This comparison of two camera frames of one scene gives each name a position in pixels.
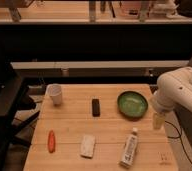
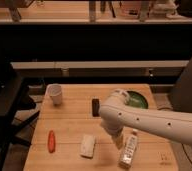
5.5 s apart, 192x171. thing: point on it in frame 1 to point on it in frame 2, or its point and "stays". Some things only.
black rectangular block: x=96 y=107 stays
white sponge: x=88 y=146 stays
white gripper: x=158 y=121 to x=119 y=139
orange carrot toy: x=51 y=142 stays
